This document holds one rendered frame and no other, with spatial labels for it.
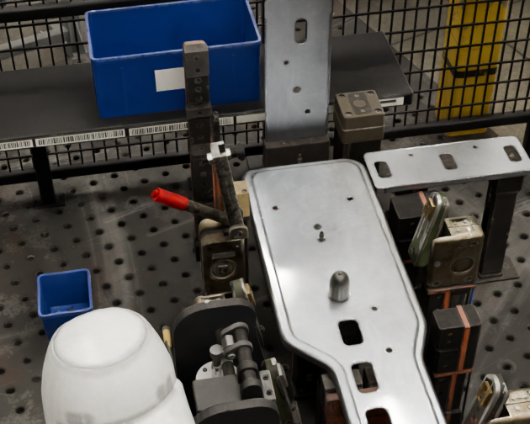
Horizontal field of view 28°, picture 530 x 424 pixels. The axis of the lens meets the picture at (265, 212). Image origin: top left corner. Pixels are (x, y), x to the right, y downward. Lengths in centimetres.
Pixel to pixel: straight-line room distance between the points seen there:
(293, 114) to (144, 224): 48
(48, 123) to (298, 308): 62
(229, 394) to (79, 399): 56
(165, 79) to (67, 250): 46
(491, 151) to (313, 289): 47
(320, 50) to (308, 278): 41
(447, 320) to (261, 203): 39
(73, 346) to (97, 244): 141
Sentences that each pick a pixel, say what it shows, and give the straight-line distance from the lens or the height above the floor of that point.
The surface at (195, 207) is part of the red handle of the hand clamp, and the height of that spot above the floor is 111.
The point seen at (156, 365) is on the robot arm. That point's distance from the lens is 79.
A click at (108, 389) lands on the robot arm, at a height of 160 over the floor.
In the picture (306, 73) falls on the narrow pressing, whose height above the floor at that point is 114.
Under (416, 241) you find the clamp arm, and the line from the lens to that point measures 172.
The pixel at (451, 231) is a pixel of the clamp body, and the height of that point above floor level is 104.
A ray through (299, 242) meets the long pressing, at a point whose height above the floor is 100.
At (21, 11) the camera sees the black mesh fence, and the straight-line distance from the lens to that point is 205.
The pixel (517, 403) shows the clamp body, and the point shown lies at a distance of 149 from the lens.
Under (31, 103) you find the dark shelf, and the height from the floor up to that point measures 103.
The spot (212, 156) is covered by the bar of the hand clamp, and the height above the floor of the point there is 121.
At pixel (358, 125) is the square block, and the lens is 191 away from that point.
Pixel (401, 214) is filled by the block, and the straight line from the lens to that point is 182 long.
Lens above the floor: 220
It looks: 42 degrees down
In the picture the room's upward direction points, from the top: straight up
